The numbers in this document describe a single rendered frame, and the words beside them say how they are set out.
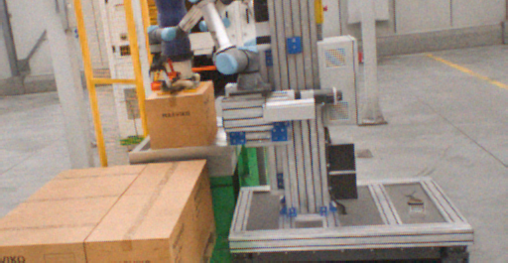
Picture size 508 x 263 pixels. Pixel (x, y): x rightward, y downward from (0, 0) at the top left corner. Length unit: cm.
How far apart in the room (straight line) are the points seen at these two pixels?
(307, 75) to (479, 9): 991
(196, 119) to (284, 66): 80
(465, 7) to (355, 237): 1005
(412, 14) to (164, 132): 943
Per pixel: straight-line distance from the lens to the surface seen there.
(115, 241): 248
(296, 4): 309
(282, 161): 323
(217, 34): 288
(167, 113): 364
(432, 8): 1263
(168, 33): 316
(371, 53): 632
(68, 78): 449
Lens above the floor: 150
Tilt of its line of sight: 12 degrees down
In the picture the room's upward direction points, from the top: 7 degrees counter-clockwise
